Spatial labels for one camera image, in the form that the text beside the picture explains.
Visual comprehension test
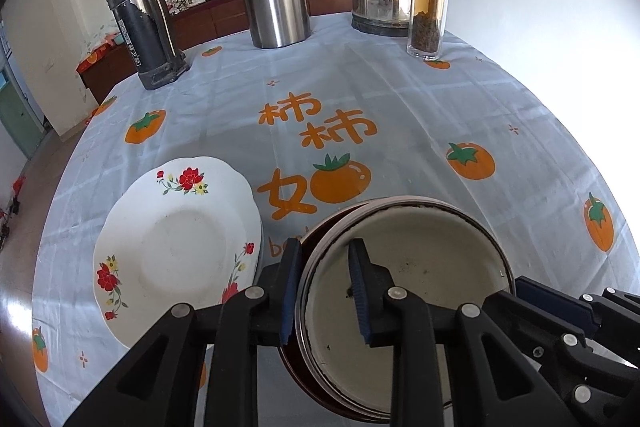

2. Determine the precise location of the white enamel bowl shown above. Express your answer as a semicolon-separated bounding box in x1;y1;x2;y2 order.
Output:
299;202;512;413

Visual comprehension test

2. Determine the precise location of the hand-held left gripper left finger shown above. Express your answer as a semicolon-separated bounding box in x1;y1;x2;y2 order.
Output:
64;238;303;427

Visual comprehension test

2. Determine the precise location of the green door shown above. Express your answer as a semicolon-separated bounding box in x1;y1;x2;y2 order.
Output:
0;67;46;158

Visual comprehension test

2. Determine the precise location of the white floral plate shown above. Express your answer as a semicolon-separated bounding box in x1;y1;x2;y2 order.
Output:
93;156;263;351

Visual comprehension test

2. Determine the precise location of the brown wooden sideboard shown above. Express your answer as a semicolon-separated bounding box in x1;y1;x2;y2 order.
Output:
76;0;356;90

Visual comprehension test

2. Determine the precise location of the printed tablecloth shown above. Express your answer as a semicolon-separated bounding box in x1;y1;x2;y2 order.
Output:
31;12;628;427

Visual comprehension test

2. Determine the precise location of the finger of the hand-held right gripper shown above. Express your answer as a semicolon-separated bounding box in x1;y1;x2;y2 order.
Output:
580;286;640;354
482;276;640;427

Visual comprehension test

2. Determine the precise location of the grey thermos flask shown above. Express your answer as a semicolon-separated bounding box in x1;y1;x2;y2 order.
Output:
103;0;192;91

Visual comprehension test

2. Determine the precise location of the orange box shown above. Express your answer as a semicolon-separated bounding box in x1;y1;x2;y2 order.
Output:
77;44;114;72

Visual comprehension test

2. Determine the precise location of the white plate with red rim pattern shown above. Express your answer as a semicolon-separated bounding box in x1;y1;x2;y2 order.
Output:
245;207;264;278

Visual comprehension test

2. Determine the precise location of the glass tea bottle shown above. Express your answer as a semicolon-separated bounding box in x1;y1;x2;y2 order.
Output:
406;0;453;60

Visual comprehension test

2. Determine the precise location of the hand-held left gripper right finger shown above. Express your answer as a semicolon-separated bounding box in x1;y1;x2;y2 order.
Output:
348;238;571;427

